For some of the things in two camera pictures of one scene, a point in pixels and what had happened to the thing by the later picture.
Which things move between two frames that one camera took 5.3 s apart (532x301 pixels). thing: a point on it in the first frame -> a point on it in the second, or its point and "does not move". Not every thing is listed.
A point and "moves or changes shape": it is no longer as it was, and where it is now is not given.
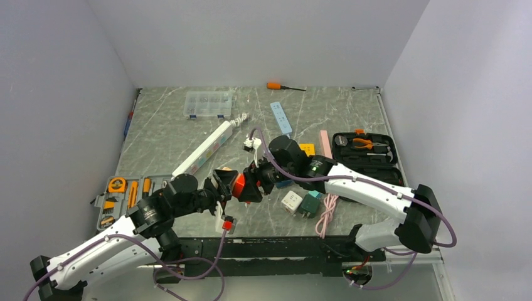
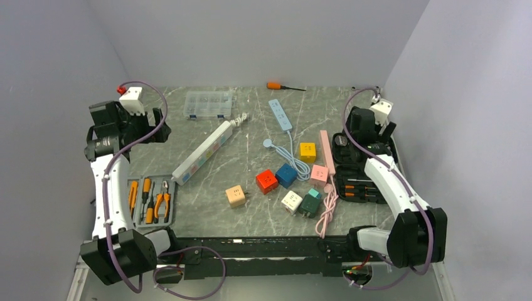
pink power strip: [324, 145] does not move
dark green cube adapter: [309, 205] does not move
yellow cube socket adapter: [309, 148] does not move
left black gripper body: [207, 196] -> [136, 126]
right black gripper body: [268, 175] -> [383, 138]
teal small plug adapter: [315, 194] does not move
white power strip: [205, 151] does not move
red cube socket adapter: [239, 185] moves or changes shape
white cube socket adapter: [291, 202] does not move
